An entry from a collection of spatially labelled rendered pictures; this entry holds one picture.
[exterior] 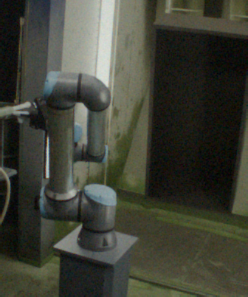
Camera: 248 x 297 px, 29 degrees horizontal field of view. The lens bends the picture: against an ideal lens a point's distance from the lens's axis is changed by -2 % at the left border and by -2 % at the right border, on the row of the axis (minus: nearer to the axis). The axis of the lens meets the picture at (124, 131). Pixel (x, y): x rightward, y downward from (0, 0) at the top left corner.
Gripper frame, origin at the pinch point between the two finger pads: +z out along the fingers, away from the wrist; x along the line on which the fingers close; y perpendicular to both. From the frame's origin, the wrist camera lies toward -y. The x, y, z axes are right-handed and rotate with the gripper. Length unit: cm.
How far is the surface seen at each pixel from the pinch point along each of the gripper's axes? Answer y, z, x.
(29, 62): -5, 31, 39
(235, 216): 130, -78, 160
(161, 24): -33, -30, 83
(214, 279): 120, -98, 73
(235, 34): -36, -72, 95
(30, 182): 67, 18, 25
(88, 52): 1, 29, 93
